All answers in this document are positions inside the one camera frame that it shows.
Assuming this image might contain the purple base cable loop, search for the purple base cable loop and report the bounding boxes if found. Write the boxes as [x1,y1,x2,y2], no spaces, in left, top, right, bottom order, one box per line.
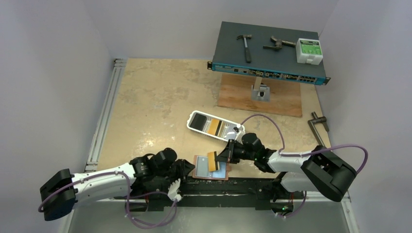
[124,185,180,226]

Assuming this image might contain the plywood board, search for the plywood board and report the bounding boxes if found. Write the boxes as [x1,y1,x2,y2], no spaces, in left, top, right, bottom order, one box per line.
[217,73,303,117]

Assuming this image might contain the grey metal stand bracket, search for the grey metal stand bracket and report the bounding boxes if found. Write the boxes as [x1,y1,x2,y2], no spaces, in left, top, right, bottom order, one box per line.
[251,77,270,102]

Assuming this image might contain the small hammer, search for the small hammer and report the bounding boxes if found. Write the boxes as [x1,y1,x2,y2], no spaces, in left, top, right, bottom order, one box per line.
[237,34,252,63]

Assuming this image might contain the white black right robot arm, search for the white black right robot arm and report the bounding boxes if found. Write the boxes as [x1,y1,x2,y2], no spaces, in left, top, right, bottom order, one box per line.
[214,133,358,202]

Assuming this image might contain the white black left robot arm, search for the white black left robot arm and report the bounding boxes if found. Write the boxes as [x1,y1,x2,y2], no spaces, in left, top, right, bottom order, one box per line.
[38,148,195,221]

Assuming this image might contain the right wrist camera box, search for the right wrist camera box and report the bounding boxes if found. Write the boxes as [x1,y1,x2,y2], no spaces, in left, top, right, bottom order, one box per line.
[233,126,240,133]

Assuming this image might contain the gold magnetic stripe card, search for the gold magnetic stripe card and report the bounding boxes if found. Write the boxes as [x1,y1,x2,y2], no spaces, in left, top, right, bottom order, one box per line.
[207,119,227,137]

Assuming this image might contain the white green electrical box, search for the white green electrical box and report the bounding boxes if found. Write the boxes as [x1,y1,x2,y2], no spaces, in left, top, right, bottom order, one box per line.
[296,38,323,65]

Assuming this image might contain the tan leather card holder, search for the tan leather card holder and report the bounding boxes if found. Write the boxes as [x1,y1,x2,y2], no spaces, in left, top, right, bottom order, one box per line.
[192,155,229,181]

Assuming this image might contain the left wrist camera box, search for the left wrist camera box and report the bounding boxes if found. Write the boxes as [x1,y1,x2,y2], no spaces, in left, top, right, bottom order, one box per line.
[167,179,182,202]

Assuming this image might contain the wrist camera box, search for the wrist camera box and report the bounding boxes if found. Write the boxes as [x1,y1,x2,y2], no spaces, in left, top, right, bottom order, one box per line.
[167,179,182,202]
[233,126,240,133]

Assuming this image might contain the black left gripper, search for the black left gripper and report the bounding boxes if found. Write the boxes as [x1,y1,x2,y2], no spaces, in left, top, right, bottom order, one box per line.
[155,158,195,187]

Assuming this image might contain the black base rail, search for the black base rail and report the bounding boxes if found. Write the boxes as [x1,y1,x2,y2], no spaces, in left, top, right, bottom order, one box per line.
[130,177,304,212]

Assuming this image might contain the metal crank handle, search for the metal crank handle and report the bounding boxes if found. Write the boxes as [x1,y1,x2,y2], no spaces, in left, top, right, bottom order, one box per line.
[308,111,330,148]

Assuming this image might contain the white plastic basket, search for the white plastic basket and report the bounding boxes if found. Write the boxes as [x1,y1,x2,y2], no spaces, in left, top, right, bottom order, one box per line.
[187,110,245,142]

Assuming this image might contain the aluminium frame rails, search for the aluminium frame rails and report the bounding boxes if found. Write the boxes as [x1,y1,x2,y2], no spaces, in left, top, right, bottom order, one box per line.
[58,58,360,233]

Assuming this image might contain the blue network switch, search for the blue network switch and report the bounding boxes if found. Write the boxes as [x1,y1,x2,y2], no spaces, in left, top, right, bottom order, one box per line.
[207,21,330,85]

